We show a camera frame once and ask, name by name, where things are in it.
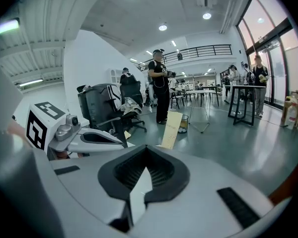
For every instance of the black balcony railing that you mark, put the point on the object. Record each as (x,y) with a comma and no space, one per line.
(196,51)

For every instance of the black high table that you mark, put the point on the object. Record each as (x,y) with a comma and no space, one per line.
(245,87)

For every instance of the long tube ceiling lamp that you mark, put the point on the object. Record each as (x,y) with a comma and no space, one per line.
(31,82)

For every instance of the black mesh office chair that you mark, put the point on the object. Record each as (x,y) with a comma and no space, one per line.
(132,93)

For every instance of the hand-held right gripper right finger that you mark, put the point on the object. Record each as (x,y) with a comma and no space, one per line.
(203,207)

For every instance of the clear plastic bottle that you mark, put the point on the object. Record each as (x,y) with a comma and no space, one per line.
(291,115)

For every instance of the round ceiling lamp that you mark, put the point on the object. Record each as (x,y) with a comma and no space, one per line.
(163,27)
(206,16)

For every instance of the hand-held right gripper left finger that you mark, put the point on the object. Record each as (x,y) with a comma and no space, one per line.
(79,197)

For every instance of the glass sliding door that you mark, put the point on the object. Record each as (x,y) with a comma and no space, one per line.
(273,66)

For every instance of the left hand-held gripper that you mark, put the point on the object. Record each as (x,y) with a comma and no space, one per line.
(46,126)

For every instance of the white arched cabinet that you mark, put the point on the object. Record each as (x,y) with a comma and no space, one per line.
(114,76)

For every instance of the black mesh waste bin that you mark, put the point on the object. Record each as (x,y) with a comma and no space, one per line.
(183,124)

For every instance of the person's left forearm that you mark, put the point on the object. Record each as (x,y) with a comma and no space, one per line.
(15,130)

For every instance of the pale yellow paper strip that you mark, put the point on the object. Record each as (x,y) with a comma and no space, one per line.
(172,130)

